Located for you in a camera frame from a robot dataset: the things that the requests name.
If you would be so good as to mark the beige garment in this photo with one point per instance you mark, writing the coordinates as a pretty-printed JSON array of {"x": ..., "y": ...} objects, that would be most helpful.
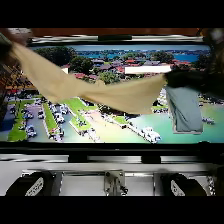
[{"x": 110, "y": 93}]

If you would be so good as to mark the silver frame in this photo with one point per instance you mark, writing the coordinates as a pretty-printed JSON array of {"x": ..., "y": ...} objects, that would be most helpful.
[{"x": 100, "y": 166}]

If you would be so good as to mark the grey garment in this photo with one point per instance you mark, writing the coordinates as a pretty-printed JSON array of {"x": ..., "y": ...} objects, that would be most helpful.
[{"x": 183, "y": 110}]

